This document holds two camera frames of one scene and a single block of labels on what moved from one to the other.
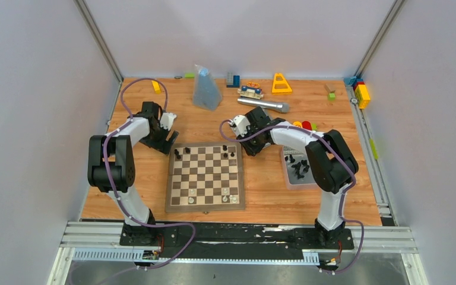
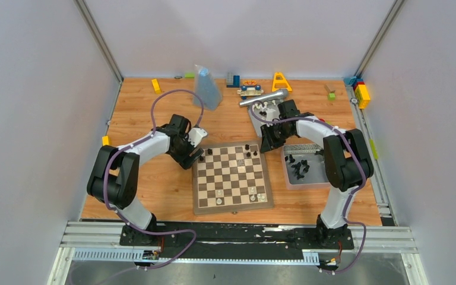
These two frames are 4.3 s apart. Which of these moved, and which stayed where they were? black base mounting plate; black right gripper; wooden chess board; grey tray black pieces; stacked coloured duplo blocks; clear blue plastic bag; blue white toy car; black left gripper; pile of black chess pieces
Moved: wooden chess board; black right gripper; black left gripper
Stayed: grey tray black pieces; clear blue plastic bag; black base mounting plate; blue white toy car; pile of black chess pieces; stacked coloured duplo blocks
